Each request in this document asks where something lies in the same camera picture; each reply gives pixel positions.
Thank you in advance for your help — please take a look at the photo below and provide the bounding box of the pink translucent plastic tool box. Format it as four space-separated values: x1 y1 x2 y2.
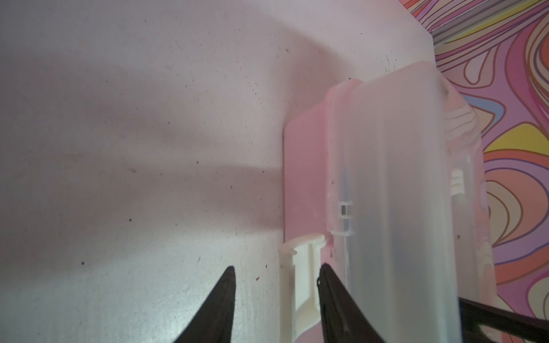
279 62 496 342

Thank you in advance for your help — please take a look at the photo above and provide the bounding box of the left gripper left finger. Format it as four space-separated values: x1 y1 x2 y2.
174 266 236 343

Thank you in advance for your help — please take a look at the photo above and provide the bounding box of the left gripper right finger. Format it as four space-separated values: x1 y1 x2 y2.
317 263 384 343

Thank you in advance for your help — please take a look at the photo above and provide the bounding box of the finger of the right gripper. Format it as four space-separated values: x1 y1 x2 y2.
459 297 548 342

